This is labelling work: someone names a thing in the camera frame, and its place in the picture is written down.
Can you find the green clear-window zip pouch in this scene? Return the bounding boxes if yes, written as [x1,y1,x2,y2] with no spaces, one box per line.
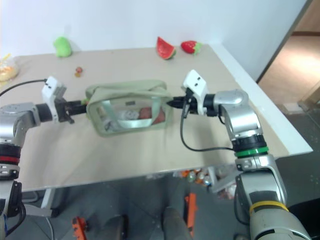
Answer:
[84,79,175,138]

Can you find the pile of colourful cans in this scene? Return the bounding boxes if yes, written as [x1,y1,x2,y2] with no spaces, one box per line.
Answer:
[172,166,214,187]

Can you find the grey metal floor bracket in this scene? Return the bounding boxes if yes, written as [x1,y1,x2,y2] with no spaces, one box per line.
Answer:
[21,202,54,219]

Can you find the plush watermelon slice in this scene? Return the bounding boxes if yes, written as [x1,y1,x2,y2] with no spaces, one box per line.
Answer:
[156,36,177,61]

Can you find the small red brown trinket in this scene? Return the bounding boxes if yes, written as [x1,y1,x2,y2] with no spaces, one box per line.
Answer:
[73,65,85,78]

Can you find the dark rounded shape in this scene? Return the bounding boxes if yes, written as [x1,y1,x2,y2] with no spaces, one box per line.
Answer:
[101,214,129,240]
[161,206,190,240]

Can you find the white storage crate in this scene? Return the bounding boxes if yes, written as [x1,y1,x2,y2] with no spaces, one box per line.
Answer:
[210,163,240,201]

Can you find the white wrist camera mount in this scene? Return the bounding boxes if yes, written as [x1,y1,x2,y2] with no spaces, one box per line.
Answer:
[41,75,68,124]
[180,69,210,116]

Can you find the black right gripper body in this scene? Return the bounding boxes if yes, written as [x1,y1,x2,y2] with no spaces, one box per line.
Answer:
[183,88,199,114]

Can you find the green plush mango toy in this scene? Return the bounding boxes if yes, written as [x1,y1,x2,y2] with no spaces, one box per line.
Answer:
[52,36,74,59]

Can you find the orange black clamp tool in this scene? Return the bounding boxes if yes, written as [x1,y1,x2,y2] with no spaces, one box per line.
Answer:
[71,215,89,240]

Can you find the long orange black tool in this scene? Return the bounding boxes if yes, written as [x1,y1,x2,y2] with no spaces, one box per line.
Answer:
[184,192,199,239]

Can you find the white table leg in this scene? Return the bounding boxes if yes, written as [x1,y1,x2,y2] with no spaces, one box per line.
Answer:
[40,188,56,210]

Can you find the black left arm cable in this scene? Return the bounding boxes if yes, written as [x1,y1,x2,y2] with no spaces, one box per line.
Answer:
[0,79,49,98]

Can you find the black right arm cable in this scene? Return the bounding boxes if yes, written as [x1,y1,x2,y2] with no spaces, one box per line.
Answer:
[179,92,236,152]

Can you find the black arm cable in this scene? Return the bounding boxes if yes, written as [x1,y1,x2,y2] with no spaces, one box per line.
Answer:
[0,79,49,98]
[179,92,236,152]

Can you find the plush strawberry toy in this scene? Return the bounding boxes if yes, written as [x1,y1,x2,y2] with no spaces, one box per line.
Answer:
[180,40,204,56]

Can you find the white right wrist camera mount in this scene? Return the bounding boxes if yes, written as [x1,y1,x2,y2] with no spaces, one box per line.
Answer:
[180,69,210,116]

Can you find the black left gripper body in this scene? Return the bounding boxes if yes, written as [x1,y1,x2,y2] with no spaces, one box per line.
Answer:
[55,97,76,125]

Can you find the clear bag of yellow snacks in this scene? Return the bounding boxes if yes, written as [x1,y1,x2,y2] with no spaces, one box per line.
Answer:
[0,52,21,83]

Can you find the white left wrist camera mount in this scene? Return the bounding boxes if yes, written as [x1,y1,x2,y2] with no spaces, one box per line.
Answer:
[41,75,68,124]

